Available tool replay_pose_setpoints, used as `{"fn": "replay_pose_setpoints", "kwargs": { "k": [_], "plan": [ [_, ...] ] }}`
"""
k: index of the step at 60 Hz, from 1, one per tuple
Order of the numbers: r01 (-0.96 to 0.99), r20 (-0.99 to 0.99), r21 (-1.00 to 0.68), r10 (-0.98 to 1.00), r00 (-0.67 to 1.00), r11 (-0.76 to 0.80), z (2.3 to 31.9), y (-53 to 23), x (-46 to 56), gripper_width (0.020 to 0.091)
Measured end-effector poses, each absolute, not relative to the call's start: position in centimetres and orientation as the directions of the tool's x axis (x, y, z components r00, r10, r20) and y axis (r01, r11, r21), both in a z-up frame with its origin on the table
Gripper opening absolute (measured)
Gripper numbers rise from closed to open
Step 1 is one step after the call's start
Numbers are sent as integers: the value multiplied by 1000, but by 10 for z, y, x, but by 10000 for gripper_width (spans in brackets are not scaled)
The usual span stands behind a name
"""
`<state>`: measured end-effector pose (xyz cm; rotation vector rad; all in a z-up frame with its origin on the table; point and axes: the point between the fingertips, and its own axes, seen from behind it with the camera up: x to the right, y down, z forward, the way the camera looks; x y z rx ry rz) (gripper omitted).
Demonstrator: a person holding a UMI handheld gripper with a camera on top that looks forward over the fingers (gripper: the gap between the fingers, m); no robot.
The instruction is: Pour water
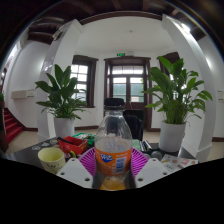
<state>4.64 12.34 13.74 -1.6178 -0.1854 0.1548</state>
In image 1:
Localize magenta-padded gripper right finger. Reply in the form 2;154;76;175
128;147;171;190

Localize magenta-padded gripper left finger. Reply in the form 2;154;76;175
56;147;100;190

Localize clear orange-label drink bottle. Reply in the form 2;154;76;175
94;97;133;191

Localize grey-headed microphone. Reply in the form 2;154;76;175
150;150;163;161

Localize pale yellow cup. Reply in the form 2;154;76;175
37;147;67;175

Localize red box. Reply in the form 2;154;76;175
57;135;88;156

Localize printed paper leaflets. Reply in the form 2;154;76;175
160;153;199;173

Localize green notepad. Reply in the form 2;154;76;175
131;139;143;151

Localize green box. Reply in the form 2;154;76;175
72;132;97;148

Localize green plant in white pot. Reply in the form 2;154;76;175
34;64;88;138
142;56;213;153

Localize red carpeted staircase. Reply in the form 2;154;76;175
2;108;25;144

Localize dark wooden glazed double door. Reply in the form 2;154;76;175
103;56;153;132

